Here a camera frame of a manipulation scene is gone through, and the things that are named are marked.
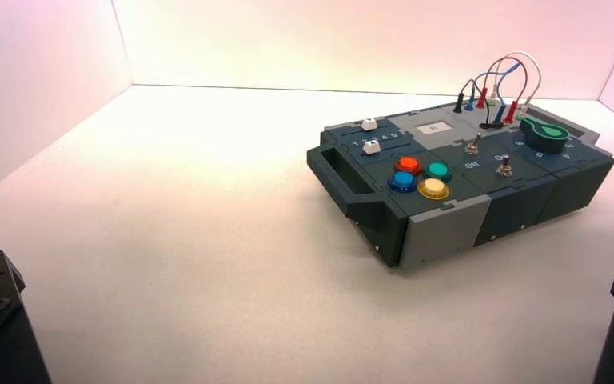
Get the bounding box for blue round push button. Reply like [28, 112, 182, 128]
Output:
[387, 171, 419, 194]

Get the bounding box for orange round push button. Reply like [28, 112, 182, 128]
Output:
[393, 156, 424, 177]

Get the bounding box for yellow round push button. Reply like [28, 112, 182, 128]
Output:
[417, 178, 451, 202]

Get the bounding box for green round push button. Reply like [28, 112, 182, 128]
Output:
[422, 162, 453, 183]

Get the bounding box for small white display label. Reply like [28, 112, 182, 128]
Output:
[416, 122, 453, 135]

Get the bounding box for dark modular control box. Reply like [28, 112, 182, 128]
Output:
[306, 98, 614, 270]

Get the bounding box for green rotary selector knob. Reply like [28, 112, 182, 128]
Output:
[519, 117, 572, 155]

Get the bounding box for black jumper cable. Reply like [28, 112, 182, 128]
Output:
[453, 78, 504, 130]

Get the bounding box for blue jumper cable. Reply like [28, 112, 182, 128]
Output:
[464, 62, 521, 125]

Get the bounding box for red jumper cable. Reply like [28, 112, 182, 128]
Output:
[475, 56, 529, 126]

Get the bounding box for white jumper cable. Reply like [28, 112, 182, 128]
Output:
[489, 50, 543, 114]

